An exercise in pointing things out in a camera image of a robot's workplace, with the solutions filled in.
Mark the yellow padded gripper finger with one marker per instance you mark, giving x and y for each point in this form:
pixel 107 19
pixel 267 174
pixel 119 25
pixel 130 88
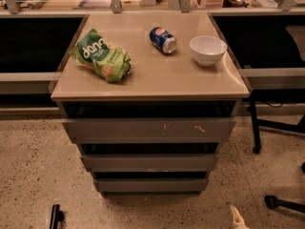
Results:
pixel 238 221

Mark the grey bottom drawer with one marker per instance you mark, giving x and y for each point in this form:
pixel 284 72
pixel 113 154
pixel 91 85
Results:
pixel 150 185

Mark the grey drawer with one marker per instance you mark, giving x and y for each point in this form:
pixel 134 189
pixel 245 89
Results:
pixel 150 185
pixel 148 130
pixel 149 163

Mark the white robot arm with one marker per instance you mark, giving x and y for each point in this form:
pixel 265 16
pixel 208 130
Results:
pixel 298 35

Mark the grey top drawer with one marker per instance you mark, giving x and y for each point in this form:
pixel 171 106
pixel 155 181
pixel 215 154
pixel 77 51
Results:
pixel 148 130

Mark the grey middle drawer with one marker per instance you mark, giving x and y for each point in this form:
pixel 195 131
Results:
pixel 149 163

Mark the grey three-drawer cabinet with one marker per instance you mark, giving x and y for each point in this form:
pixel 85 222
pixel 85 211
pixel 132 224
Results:
pixel 160 86

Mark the black chair base leg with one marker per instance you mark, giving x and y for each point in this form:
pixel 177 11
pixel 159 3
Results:
pixel 274 202

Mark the black table leg with caster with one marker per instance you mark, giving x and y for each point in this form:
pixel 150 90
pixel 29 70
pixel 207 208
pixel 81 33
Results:
pixel 255 124

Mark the white bowl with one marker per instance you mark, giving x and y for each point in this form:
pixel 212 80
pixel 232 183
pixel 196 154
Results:
pixel 207 50

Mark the black object on floor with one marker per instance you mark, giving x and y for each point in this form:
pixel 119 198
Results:
pixel 57 216

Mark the blue soda can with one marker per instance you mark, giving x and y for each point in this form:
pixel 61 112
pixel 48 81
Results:
pixel 163 40

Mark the green chip bag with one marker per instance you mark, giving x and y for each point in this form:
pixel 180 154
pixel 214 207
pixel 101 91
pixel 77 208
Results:
pixel 111 63

